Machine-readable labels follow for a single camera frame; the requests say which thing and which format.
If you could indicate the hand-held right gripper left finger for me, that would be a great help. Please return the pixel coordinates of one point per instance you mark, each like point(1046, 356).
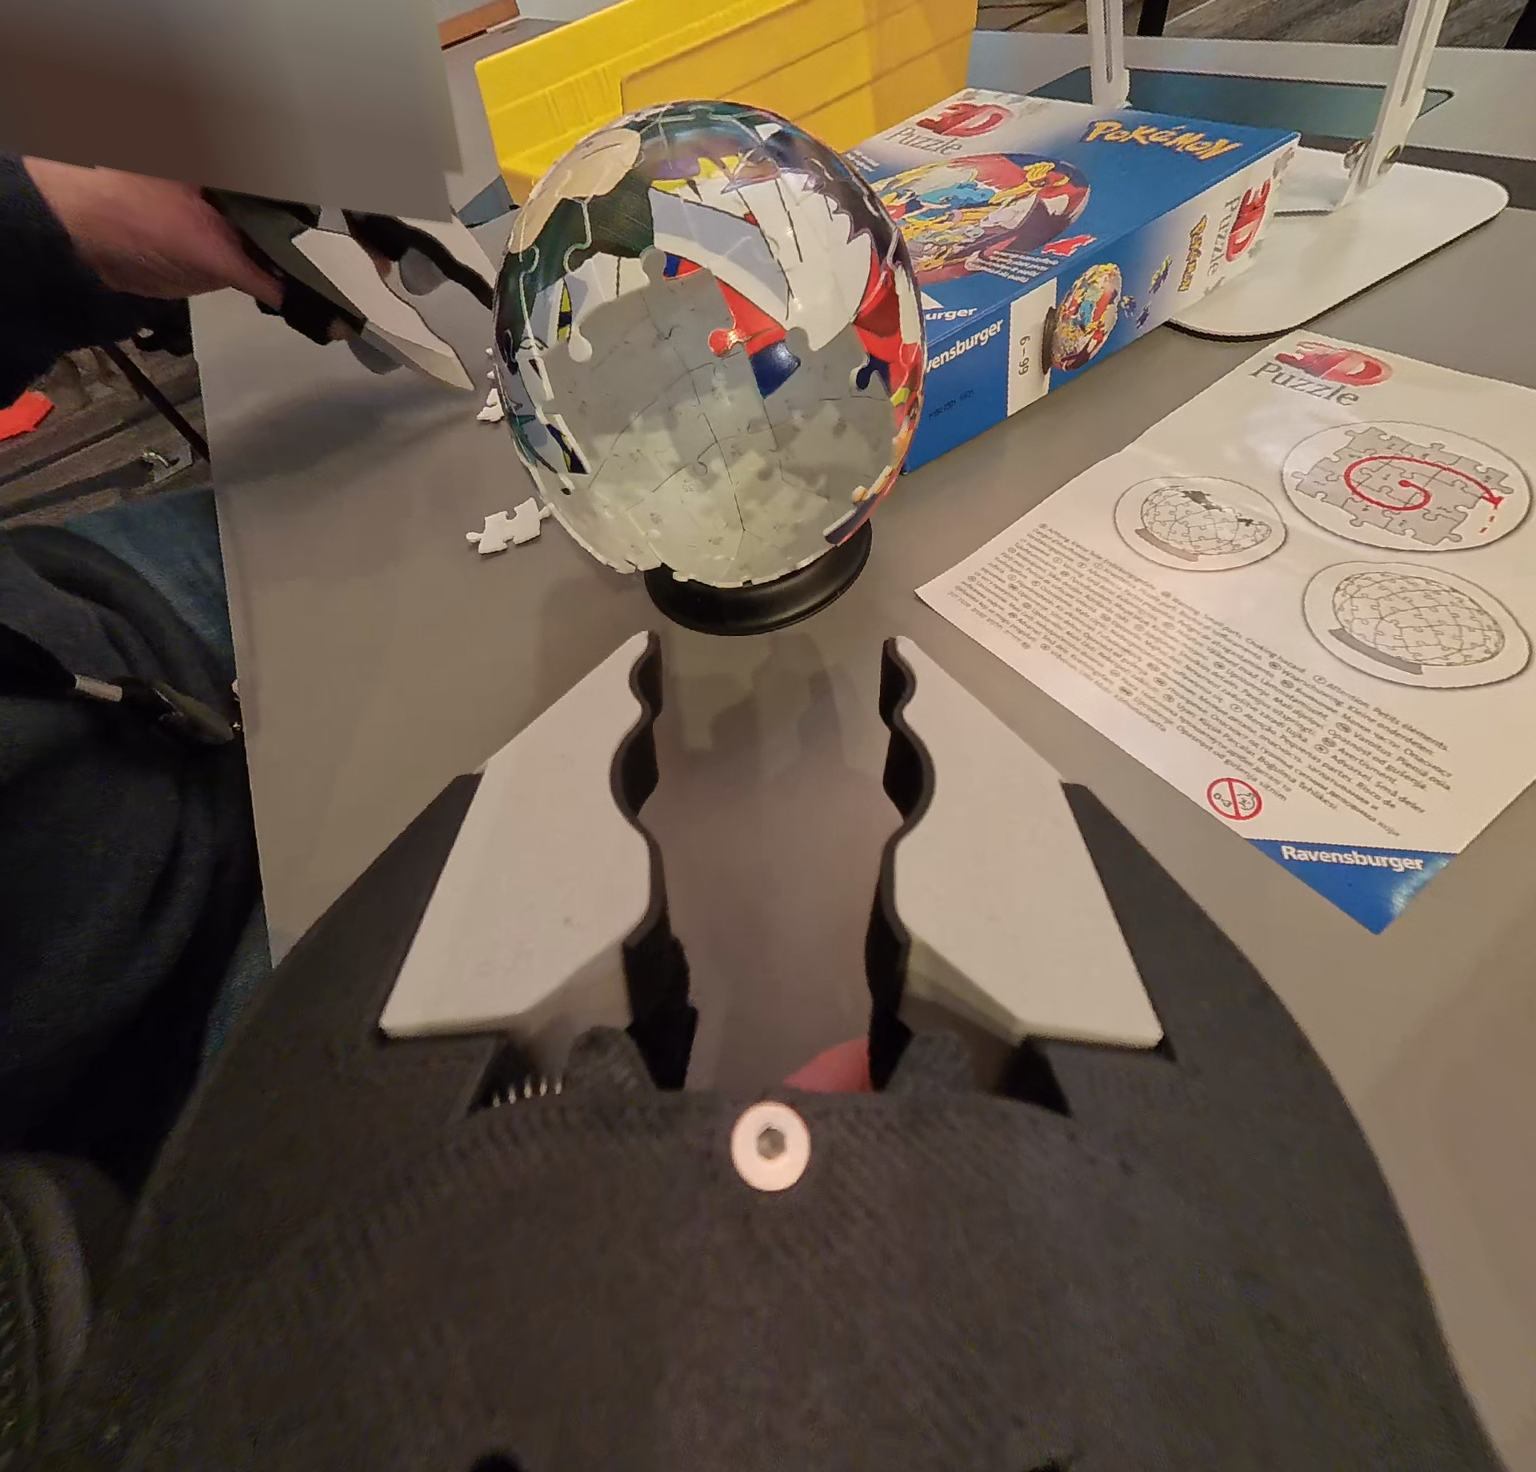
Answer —
point(527, 898)

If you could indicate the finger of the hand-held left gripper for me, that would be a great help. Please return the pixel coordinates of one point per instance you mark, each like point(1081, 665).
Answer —
point(415, 249)
point(371, 295)

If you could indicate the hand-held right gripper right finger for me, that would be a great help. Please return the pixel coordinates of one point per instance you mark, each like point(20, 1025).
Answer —
point(1021, 921)

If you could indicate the colourful puzzle ball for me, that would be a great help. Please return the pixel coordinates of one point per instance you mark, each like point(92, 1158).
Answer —
point(693, 451)

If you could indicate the large yellow plastic bin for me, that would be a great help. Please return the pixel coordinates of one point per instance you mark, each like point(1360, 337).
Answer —
point(778, 44)

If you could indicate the black ball stand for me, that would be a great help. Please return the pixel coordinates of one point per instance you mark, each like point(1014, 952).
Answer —
point(745, 615)

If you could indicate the blue puzzle box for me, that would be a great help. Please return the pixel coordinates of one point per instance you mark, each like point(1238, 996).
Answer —
point(1139, 176)

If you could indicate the person's left hand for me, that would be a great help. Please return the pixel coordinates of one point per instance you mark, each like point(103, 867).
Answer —
point(168, 234)

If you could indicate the white instruction sheet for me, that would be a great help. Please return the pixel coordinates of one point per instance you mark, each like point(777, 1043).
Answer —
point(1201, 682)

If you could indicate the orange plastic object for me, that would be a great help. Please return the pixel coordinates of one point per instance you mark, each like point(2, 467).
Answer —
point(23, 420)

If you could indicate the person's left leg in jeans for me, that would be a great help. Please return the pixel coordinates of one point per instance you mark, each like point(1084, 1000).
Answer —
point(155, 534)

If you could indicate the white metal stand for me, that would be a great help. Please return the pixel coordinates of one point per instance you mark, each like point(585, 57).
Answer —
point(1381, 234)

